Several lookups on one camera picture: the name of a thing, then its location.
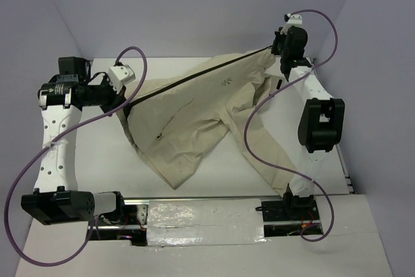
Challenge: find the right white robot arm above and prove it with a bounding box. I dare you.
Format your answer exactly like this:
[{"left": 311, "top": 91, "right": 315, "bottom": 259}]
[{"left": 272, "top": 26, "right": 345, "bottom": 219}]

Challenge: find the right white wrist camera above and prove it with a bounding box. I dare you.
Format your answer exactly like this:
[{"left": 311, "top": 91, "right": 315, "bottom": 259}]
[{"left": 279, "top": 13, "right": 303, "bottom": 34}]

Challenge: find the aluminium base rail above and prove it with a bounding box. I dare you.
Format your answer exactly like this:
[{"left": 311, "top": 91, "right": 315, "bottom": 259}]
[{"left": 91, "top": 197, "right": 322, "bottom": 247}]

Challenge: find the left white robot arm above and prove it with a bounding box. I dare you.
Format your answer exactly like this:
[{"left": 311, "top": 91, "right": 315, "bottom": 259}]
[{"left": 21, "top": 56, "right": 136, "bottom": 225}]

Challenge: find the right table edge rail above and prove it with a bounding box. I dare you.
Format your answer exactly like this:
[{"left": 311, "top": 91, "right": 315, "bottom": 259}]
[{"left": 309, "top": 57, "right": 356, "bottom": 195}]

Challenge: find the silver tape sheet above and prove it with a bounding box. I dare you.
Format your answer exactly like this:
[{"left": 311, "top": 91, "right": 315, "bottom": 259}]
[{"left": 147, "top": 199, "right": 266, "bottom": 247}]

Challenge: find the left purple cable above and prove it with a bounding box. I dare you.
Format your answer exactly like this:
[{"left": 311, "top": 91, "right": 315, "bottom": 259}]
[{"left": 5, "top": 46, "right": 148, "bottom": 265}]

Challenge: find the beige jacket black lining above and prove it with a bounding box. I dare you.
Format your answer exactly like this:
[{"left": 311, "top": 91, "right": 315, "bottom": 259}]
[{"left": 117, "top": 48, "right": 296, "bottom": 194}]

